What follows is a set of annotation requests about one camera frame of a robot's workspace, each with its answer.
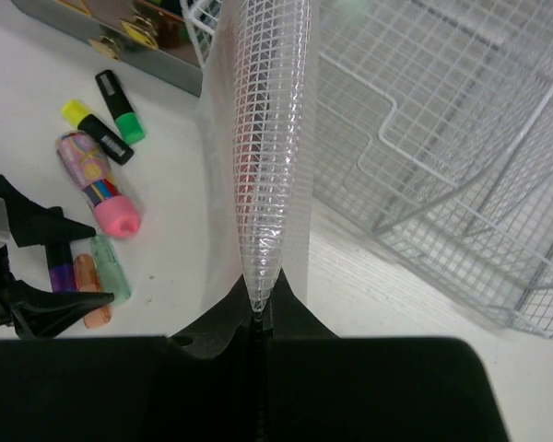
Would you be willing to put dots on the teal drawer organizer box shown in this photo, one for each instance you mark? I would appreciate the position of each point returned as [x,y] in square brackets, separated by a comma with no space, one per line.
[151,36]

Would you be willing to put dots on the white wire desk organizer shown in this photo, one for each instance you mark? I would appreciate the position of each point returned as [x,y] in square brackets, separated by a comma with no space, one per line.
[435,137]

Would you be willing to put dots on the clear mesh zip pouch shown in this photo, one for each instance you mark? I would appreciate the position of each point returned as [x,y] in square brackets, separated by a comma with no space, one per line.
[257,119]

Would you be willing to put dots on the yellow black highlighter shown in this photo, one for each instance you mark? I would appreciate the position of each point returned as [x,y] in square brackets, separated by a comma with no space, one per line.
[78,115]

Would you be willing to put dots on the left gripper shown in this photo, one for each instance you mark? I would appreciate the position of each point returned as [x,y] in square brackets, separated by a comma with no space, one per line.
[33,313]

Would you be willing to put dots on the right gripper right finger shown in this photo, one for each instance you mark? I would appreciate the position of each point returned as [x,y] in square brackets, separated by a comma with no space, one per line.
[287,318]

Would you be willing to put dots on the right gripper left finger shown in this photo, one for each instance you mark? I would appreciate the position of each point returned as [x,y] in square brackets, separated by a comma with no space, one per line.
[209,335]

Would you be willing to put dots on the pink cap colourful tube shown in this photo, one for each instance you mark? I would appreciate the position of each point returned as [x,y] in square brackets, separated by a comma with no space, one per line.
[89,169]

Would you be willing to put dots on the green black highlighter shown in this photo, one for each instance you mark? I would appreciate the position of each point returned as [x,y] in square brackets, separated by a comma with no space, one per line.
[120,108]

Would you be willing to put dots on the pastel green highlighter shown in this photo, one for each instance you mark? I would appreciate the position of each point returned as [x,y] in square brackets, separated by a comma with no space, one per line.
[110,270]

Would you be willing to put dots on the purple black highlighter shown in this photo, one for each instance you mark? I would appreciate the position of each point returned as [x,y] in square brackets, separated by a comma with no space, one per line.
[60,266]

